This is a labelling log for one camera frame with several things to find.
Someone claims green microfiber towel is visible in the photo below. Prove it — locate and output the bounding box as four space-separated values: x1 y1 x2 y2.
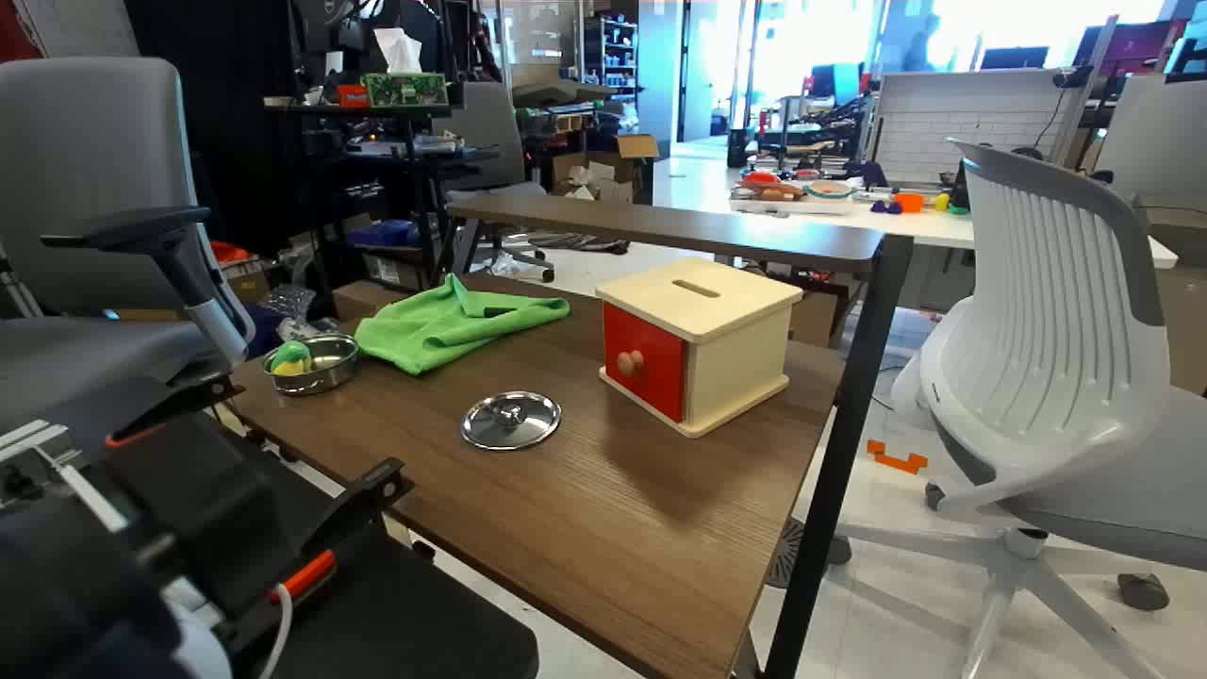
351 271 573 375

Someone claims wooden box with red drawer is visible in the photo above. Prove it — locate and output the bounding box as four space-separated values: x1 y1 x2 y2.
592 257 807 441

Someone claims round silver metal lid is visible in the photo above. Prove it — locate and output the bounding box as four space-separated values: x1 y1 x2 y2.
456 387 566 457

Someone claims brown wooden side table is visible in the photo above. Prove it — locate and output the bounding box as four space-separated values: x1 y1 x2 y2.
446 186 913 271

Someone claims brown cardboard box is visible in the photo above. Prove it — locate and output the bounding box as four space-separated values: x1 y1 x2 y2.
786 285 844 350
327 274 408 324

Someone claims red toy car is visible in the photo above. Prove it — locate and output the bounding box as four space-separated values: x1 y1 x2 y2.
737 164 813 202

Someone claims black metal table leg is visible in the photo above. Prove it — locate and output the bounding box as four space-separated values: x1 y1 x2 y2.
759 233 917 679

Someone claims small metal bowl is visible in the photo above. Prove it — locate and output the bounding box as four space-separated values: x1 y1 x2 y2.
265 335 368 398

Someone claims black shelf rack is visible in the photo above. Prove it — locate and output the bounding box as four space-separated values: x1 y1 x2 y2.
262 0 483 295

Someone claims white long work table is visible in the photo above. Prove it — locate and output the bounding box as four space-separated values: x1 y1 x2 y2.
732 186 1180 271

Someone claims green and yellow toy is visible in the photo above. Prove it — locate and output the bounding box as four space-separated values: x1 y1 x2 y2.
267 340 316 381

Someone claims green tissue box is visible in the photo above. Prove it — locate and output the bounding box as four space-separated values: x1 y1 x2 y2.
364 26 454 114

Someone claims white perforated panel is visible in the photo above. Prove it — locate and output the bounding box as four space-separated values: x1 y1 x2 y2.
868 66 1087 188

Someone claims white ribbed office chair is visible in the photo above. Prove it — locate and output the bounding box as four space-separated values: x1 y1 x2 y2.
827 143 1207 679

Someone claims gray mesh office chair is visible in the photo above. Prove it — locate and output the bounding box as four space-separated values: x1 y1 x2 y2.
0 54 262 368

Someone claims orange plastic bracket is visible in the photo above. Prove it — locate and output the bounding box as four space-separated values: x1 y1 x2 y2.
864 436 932 477

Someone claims black clamp mount with orange tabs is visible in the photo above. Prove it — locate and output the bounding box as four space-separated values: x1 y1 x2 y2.
0 313 542 679

